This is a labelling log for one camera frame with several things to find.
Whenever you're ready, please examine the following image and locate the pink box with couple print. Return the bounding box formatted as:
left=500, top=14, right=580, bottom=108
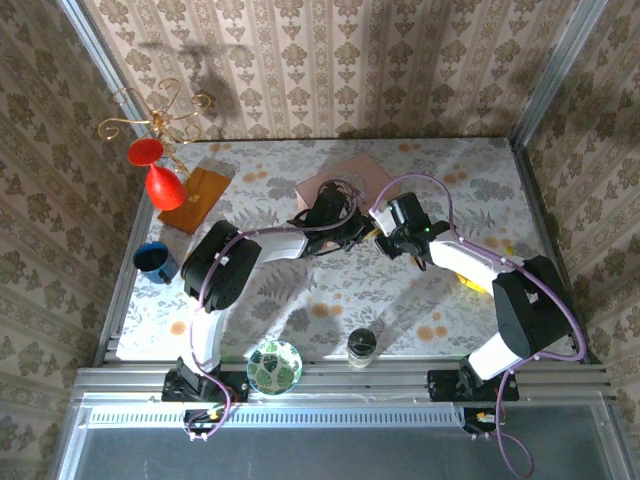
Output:
left=294, top=152, right=393, bottom=211

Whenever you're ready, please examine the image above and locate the yellow banana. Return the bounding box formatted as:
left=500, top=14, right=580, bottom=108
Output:
left=458, top=272, right=494, bottom=294

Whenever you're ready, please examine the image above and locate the aluminium side rail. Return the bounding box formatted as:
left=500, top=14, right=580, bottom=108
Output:
left=93, top=189, right=154, bottom=366
left=508, top=137, right=604, bottom=365

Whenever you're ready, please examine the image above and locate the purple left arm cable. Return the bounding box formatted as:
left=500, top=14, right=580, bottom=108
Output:
left=182, top=177, right=364, bottom=442

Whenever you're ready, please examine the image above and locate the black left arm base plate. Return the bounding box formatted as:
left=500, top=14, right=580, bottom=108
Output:
left=160, top=368, right=251, bottom=404

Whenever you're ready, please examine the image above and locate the slotted metal cable duct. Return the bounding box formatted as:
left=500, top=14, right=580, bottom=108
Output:
left=87, top=405, right=464, bottom=427

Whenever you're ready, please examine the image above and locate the black left connector box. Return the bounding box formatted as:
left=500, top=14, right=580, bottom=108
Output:
left=182, top=407, right=226, bottom=436

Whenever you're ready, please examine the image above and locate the black right connector box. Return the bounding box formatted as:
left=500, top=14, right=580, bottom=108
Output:
left=460, top=407, right=504, bottom=436

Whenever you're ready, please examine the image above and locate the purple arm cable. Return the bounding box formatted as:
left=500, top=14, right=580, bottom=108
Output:
left=182, top=177, right=364, bottom=442
left=372, top=172, right=587, bottom=479

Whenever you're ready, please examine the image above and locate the aluminium frame post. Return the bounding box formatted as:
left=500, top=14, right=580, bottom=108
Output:
left=55, top=0, right=151, bottom=191
left=508, top=0, right=615, bottom=149

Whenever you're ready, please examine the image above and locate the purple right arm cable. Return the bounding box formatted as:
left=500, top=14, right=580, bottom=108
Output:
left=372, top=172, right=587, bottom=479

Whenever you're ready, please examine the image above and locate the gold wire stand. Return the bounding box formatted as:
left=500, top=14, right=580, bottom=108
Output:
left=97, top=77, right=214, bottom=179

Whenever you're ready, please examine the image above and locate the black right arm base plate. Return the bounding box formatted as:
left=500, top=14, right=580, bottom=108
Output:
left=427, top=368, right=520, bottom=404

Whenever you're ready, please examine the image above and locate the grey metal panel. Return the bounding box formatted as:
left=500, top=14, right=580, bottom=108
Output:
left=54, top=424, right=631, bottom=480

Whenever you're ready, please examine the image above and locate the aluminium table rail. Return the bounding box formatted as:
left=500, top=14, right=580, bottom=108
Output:
left=69, top=357, right=619, bottom=401

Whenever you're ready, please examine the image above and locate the glass jar with black lid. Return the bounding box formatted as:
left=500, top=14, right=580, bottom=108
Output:
left=346, top=328, right=379, bottom=370

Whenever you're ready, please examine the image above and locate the floral tablecloth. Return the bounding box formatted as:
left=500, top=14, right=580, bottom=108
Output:
left=115, top=137, right=576, bottom=361

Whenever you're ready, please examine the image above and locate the red plastic goblet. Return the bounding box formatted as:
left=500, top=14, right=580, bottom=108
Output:
left=126, top=138, right=189, bottom=212

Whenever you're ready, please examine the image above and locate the leaf pattern bowl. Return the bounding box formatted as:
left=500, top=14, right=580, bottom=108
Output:
left=246, top=339, right=304, bottom=396

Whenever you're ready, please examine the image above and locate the black connector box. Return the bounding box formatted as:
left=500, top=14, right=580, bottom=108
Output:
left=182, top=407, right=226, bottom=436
left=460, top=407, right=504, bottom=436

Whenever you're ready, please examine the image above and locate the brown wooden board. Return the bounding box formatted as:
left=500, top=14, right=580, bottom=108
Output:
left=157, top=166, right=234, bottom=236

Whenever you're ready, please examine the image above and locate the blue enamel mug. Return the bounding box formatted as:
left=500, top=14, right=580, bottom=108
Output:
left=132, top=241, right=180, bottom=286

